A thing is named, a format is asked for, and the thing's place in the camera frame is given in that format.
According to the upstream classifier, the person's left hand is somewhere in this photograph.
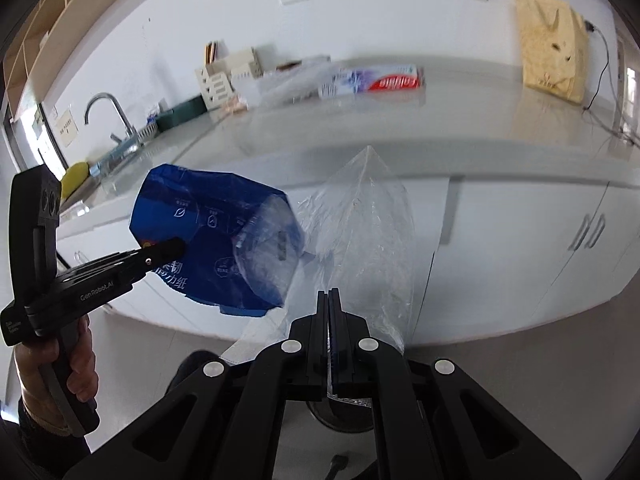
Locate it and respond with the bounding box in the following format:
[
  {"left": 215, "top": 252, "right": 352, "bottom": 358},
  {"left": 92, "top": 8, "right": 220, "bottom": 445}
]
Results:
[{"left": 14, "top": 315, "right": 97, "bottom": 433}]

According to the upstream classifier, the crumpled clear plastic film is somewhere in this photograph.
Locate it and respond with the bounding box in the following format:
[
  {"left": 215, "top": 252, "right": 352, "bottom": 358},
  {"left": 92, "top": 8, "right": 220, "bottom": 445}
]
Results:
[{"left": 232, "top": 55, "right": 351, "bottom": 108}]

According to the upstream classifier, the yellow sponge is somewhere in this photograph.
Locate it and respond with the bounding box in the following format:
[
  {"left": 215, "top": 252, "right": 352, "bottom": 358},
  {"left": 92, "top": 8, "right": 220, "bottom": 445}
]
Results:
[{"left": 60, "top": 161, "right": 90, "bottom": 196}]

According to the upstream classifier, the paper wall notice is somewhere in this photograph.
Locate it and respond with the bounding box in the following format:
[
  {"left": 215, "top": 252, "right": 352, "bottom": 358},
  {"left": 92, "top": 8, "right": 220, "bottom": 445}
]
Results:
[{"left": 52, "top": 107, "right": 81, "bottom": 148}]

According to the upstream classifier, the thin dark cable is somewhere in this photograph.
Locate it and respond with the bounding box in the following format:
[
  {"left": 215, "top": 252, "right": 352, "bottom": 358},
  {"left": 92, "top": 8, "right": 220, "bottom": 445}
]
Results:
[{"left": 582, "top": 20, "right": 640, "bottom": 148}]

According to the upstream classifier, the beige desk organizer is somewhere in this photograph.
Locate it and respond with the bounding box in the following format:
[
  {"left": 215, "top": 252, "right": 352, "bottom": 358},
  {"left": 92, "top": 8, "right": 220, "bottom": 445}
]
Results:
[{"left": 195, "top": 47, "right": 266, "bottom": 111}]

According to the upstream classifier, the chrome faucet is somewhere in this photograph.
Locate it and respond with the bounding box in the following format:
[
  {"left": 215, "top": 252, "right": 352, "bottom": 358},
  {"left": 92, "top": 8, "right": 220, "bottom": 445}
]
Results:
[{"left": 83, "top": 92, "right": 138, "bottom": 143}]

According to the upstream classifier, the clear plastic bag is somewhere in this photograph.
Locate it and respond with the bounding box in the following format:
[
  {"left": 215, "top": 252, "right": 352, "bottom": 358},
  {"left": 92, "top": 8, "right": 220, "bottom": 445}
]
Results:
[{"left": 220, "top": 145, "right": 417, "bottom": 403}]

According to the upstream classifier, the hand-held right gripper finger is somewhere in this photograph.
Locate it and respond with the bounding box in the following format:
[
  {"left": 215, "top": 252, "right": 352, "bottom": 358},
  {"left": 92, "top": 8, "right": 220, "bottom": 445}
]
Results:
[
  {"left": 62, "top": 290, "right": 329, "bottom": 480},
  {"left": 327, "top": 288, "right": 583, "bottom": 480}
]

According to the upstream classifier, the wooden wall cabinet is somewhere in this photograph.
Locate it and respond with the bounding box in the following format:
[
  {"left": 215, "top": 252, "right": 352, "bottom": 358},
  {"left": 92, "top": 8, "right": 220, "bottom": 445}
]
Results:
[{"left": 0, "top": 0, "right": 156, "bottom": 111}]

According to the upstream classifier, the stainless steel sink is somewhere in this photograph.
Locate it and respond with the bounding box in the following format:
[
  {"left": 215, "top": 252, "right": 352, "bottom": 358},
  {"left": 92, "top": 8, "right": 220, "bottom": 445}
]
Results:
[{"left": 60, "top": 137, "right": 147, "bottom": 211}]

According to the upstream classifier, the green tray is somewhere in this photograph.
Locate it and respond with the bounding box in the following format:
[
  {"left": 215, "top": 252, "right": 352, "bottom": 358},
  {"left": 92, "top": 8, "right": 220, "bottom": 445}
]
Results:
[{"left": 156, "top": 97, "right": 208, "bottom": 133}]

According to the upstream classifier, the black mesh trash bin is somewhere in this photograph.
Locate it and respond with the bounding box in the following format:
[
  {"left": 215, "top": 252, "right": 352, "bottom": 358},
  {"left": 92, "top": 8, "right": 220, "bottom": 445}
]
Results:
[{"left": 305, "top": 395, "right": 376, "bottom": 433}]

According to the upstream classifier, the person's left forearm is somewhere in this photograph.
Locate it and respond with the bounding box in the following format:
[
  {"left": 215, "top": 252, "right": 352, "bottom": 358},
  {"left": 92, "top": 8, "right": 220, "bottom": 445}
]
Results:
[{"left": 0, "top": 397, "right": 93, "bottom": 480}]

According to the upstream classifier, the yellow hanging cloth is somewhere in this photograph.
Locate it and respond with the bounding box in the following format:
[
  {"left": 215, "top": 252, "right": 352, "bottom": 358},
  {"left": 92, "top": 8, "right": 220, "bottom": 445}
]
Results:
[{"left": 515, "top": 0, "right": 590, "bottom": 106}]

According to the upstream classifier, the silver cabinet handle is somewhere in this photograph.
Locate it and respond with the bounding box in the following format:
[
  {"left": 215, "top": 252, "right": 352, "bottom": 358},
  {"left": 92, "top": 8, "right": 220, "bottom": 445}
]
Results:
[
  {"left": 587, "top": 213, "right": 607, "bottom": 248},
  {"left": 570, "top": 214, "right": 592, "bottom": 251}
]

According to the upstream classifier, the white kitchen cabinet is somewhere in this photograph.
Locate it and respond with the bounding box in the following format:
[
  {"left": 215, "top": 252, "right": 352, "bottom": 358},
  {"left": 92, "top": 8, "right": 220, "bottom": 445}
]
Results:
[{"left": 55, "top": 172, "right": 640, "bottom": 351}]

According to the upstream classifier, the blue plastic wrapper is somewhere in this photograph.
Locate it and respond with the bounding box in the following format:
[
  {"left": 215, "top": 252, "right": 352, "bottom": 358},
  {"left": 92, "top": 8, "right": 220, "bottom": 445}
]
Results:
[{"left": 129, "top": 162, "right": 307, "bottom": 318}]

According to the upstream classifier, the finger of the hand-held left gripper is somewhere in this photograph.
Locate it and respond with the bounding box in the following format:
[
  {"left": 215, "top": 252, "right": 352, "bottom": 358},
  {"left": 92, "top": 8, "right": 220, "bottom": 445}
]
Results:
[{"left": 59, "top": 238, "right": 187, "bottom": 291}]

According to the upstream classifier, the toothpaste box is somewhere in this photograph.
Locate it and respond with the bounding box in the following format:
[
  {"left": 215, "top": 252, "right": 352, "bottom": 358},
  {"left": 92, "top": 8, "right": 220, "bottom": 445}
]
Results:
[{"left": 318, "top": 64, "right": 426, "bottom": 100}]

